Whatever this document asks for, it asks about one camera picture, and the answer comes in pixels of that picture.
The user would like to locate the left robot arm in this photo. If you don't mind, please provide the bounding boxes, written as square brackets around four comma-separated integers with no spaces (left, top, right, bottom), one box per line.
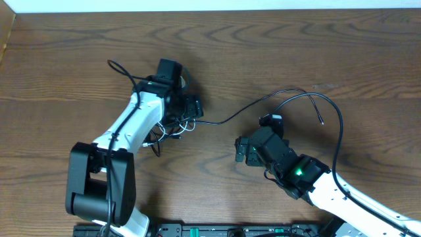
[65,59,203,236]

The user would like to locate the cardboard panel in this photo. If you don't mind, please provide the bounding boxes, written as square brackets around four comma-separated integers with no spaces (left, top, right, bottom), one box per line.
[0,0,16,61]

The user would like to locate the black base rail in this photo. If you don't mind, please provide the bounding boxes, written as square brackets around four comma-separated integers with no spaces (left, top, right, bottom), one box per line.
[72,223,362,237]

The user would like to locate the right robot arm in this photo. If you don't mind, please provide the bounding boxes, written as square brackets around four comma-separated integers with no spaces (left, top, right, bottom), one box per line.
[235,126,420,236]

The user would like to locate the black usb cable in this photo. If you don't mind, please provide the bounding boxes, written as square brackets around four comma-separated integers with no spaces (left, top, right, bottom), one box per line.
[149,88,325,158]

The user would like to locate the white usb cable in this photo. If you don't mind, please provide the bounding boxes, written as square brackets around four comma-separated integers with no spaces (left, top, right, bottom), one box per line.
[142,118,197,147]

